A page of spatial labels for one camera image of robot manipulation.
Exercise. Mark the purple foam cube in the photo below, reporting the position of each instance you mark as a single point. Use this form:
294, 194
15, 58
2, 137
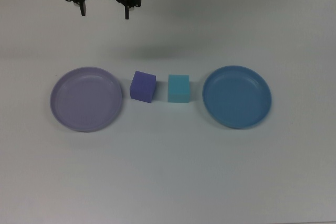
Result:
142, 87

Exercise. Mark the cyan foam cube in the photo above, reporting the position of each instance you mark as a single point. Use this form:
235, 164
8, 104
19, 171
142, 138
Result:
178, 89

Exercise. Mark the purple plate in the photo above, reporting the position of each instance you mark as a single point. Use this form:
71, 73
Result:
86, 99

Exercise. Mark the blue plate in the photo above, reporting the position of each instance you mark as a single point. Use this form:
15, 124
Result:
237, 97

